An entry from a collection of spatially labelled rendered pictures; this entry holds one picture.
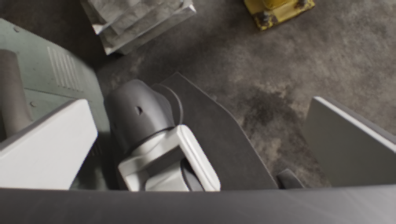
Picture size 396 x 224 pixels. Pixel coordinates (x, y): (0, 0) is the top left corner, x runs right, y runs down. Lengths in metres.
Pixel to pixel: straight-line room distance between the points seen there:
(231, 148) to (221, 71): 0.34
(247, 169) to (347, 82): 0.51
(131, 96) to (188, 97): 0.21
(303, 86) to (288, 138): 0.20
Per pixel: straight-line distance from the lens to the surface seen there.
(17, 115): 0.55
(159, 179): 0.51
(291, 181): 0.67
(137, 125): 0.49
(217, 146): 0.63
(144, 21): 0.92
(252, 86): 0.81
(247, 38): 0.88
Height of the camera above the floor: 0.79
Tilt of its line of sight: 78 degrees down
